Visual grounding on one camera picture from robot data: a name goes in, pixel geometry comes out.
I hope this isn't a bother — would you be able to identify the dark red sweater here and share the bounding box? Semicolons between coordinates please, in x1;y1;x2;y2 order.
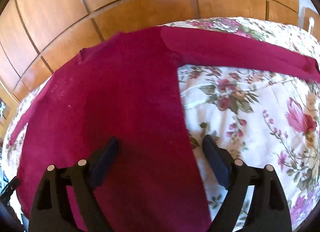
16;26;319;231

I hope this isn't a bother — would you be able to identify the wooden shelf cabinet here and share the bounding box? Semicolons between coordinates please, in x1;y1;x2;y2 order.
1;82;18;140

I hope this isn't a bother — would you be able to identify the floral bed quilt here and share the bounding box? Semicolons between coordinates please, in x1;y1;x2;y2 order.
1;17;319;231

